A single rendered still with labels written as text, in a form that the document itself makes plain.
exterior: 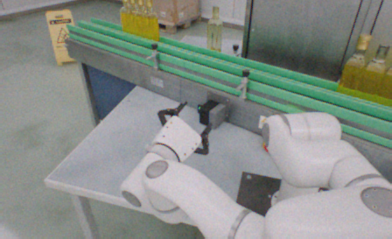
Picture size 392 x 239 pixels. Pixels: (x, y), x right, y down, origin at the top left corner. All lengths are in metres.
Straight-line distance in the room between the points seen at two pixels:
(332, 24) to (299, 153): 0.76
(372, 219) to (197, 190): 0.25
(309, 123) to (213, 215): 0.31
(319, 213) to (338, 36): 0.92
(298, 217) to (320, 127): 0.32
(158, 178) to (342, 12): 0.94
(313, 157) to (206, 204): 0.23
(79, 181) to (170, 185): 0.57
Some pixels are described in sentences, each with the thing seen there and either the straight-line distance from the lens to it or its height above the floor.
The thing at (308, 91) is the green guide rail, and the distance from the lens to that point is 1.10.
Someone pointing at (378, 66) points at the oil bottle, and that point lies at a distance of 1.07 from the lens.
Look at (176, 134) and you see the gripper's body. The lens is 0.70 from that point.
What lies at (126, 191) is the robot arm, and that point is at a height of 1.00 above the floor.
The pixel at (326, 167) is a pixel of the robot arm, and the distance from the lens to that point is 0.60.
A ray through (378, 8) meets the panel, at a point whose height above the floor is 1.22.
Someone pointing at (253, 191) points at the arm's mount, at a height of 0.77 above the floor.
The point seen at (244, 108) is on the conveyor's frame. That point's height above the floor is 0.85.
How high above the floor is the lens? 1.46
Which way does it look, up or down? 34 degrees down
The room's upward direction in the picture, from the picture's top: straight up
